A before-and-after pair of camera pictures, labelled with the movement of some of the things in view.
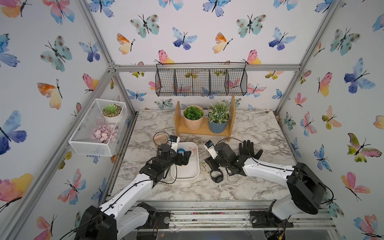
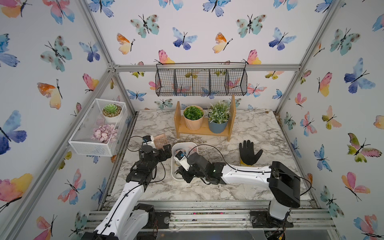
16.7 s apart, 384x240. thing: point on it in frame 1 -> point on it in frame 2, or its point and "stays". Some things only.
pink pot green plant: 193,116 stays
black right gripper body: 217,162 -> 187,175
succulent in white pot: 111,112 stays
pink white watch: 193,153 stays
